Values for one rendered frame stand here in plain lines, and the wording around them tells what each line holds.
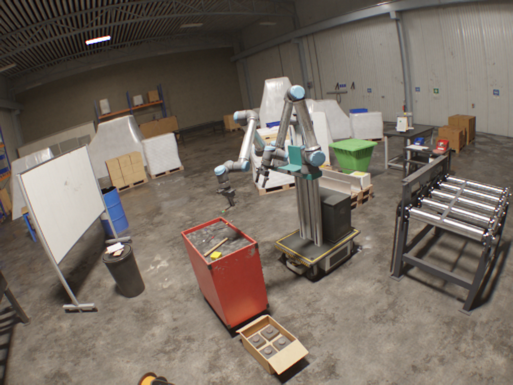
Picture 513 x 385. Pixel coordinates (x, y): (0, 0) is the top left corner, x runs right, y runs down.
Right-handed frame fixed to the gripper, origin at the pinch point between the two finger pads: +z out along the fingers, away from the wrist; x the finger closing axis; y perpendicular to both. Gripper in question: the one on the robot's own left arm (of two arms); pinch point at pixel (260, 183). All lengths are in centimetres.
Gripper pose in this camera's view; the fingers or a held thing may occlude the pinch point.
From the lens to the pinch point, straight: 238.7
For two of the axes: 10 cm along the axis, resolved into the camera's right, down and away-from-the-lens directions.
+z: -2.6, 9.2, 2.7
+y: -8.6, -1.0, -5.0
